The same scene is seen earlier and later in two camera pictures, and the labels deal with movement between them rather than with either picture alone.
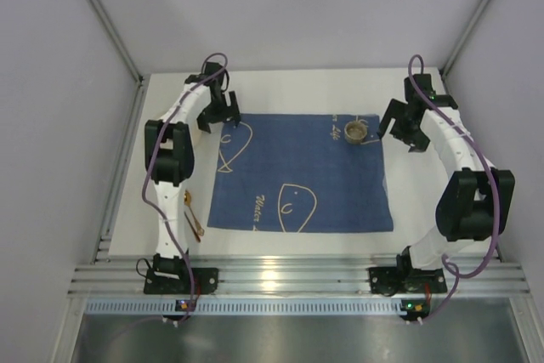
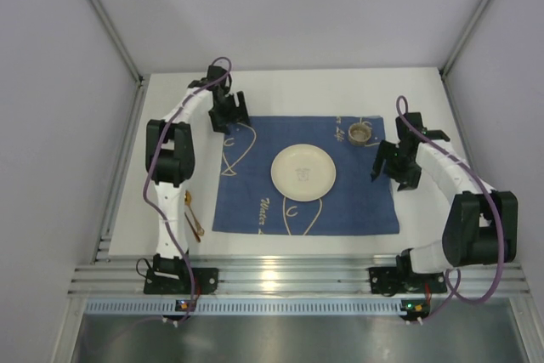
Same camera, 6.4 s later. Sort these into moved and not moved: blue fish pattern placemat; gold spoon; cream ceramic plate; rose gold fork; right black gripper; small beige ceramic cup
Moved: small beige ceramic cup; right black gripper; cream ceramic plate
Not moved: gold spoon; rose gold fork; blue fish pattern placemat
